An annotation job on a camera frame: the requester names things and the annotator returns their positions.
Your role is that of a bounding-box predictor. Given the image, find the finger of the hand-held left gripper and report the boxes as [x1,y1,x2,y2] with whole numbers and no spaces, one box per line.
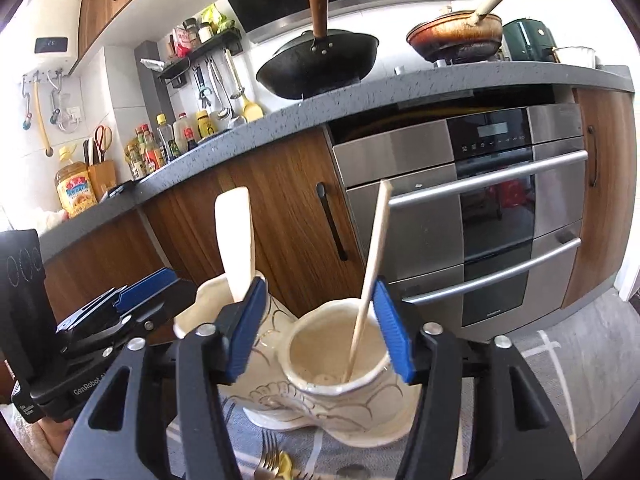
[80,267,180,311]
[56,280,198,350]

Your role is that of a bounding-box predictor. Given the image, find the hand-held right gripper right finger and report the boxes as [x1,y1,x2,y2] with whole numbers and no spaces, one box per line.
[372,277,583,480]

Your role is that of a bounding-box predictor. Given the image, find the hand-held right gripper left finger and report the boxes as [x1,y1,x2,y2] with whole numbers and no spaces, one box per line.
[52,277,268,480]

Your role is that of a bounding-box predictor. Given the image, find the wooden chopstick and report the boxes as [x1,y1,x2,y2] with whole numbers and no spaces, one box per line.
[342,180,394,383]

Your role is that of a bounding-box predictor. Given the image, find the cream ceramic utensil holder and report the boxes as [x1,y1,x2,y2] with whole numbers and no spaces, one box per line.
[172,270,422,446]

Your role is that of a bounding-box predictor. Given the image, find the wooden spatula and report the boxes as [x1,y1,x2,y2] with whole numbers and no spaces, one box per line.
[214,186,257,303]

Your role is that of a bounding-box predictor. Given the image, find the silver fork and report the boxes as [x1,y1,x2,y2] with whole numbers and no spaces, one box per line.
[254,429,282,480]

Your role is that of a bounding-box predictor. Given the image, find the person's left forearm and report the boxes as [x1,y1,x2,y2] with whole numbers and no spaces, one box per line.
[35,415,73,468]

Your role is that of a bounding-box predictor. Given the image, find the white plastic bag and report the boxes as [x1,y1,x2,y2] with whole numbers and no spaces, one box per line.
[37,207,69,236]

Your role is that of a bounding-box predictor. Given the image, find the wooden knife block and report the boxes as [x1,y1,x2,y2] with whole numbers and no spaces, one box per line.
[82,137,118,201]

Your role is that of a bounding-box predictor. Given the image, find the yellow cooking oil bottle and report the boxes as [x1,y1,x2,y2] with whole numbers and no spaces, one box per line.
[54,145,98,218]

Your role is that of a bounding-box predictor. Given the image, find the row of condiment bottles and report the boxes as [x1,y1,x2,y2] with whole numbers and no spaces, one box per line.
[125,112,216,181]

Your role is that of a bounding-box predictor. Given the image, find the grey plaid cloth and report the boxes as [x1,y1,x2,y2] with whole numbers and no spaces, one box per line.
[165,327,581,480]

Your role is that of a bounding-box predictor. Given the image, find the wooden base cabinets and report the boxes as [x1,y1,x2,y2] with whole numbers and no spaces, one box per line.
[42,125,371,321]

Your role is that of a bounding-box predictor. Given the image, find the stainless steel built-in oven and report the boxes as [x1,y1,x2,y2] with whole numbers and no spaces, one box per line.
[330,102,588,343]

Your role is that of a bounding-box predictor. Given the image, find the metal hanging ladle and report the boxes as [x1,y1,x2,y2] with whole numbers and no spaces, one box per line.
[207,60,248,128]

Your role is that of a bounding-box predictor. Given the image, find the yellow hanging spatula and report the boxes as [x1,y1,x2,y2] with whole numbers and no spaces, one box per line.
[222,50,265,123]

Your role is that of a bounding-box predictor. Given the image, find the narrow wooden cabinet door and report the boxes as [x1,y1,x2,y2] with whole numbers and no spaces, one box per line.
[560,87,638,308]

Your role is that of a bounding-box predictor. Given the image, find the grey speckled kitchen countertop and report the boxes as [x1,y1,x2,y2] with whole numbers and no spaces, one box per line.
[37,62,636,261]

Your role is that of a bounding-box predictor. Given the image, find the green snack packet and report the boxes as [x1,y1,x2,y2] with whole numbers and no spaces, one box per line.
[201,4,236,36]

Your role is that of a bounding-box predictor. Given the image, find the black wok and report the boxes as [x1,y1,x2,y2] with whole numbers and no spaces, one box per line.
[256,0,380,101]

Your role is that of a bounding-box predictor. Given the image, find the white water heater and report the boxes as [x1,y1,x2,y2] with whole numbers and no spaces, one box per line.
[17,0,83,76]

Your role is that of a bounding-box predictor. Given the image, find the brown frying pan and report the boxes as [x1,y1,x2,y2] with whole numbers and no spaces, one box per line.
[406,0,519,63]

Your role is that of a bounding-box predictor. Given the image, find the green air fryer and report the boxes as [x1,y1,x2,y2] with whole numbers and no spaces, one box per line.
[501,19,558,63]

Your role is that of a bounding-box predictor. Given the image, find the white pot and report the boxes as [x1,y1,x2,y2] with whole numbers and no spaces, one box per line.
[552,46,598,68]

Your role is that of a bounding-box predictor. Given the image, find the black cabinet handle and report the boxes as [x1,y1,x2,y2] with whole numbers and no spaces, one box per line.
[316,182,348,262]
[587,125,599,188]

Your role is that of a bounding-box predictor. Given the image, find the red handled scissors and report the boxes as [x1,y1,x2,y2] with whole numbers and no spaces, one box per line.
[94,124,113,161]

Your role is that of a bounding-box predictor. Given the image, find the yellow gas hose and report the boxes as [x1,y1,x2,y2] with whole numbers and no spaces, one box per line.
[34,77,53,157]

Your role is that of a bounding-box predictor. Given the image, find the black wall spice rack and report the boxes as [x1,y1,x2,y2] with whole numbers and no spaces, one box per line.
[157,27,246,86]

